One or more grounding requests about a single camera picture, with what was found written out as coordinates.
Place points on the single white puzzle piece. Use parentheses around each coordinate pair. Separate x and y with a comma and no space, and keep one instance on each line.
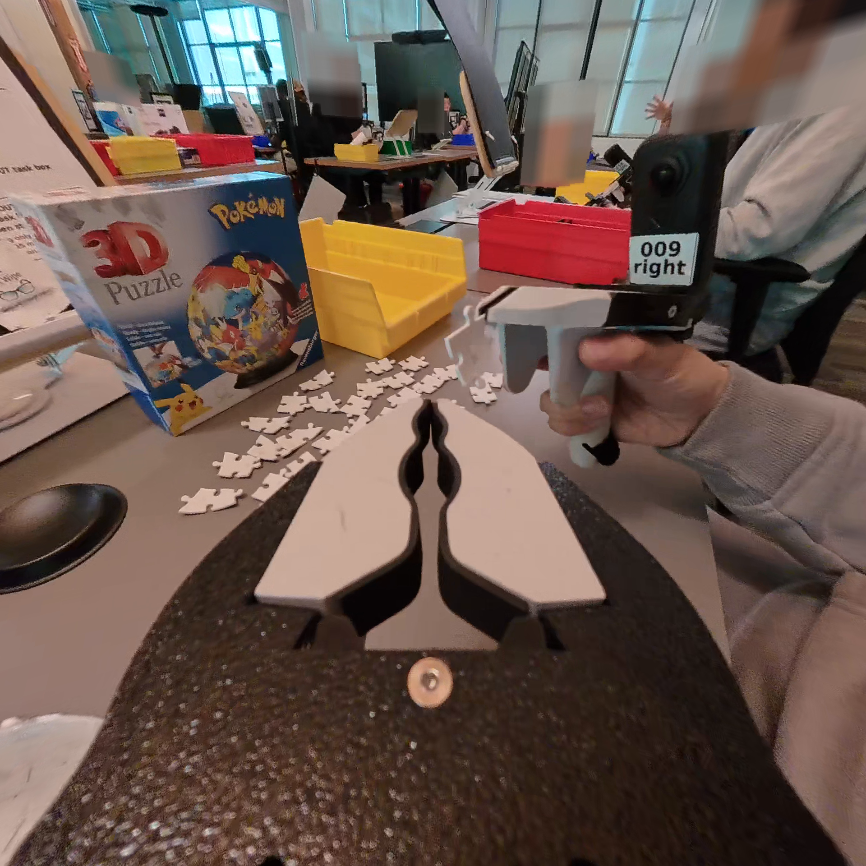
(470,352)

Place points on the person's right hand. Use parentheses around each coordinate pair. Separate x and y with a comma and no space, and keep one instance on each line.
(649,392)

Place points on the printed paper sheet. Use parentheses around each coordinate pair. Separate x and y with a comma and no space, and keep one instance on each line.
(34,169)

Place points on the yellow bin behind red bin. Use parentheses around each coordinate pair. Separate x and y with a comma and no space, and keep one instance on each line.
(595,195)

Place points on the colourful cartoon puzzle box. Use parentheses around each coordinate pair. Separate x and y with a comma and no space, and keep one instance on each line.
(169,284)

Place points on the small yellow storage bin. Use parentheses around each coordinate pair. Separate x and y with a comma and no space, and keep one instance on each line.
(145,155)

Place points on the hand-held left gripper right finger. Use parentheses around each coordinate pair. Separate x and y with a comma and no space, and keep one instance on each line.
(521,534)

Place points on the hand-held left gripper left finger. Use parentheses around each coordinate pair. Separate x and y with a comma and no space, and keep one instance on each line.
(345,528)

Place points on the person's beige clothing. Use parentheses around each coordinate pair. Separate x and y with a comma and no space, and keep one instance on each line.
(812,676)

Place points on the white plastic holder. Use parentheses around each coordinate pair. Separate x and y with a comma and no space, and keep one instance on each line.
(40,342)

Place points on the dark computer monitor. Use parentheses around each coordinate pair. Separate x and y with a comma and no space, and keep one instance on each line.
(406,81)

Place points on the black office chair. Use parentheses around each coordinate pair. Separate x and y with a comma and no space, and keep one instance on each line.
(764,270)

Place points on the background wooden table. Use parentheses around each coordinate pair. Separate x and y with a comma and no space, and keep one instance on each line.
(406,162)

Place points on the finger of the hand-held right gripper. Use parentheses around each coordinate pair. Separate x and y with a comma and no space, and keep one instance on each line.
(555,308)

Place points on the small yellow tissue box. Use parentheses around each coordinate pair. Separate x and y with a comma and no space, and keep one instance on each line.
(356,152)

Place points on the black round ball stand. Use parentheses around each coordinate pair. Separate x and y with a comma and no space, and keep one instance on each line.
(54,528)

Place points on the black square panel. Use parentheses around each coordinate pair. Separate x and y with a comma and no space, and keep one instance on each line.
(484,101)

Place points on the person's right forearm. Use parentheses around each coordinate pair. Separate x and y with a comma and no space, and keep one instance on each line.
(778,460)

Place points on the long red storage bin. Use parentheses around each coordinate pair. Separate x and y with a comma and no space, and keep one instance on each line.
(210,149)

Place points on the scattered loose puzzle pieces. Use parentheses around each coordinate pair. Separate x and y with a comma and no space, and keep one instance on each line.
(233,465)

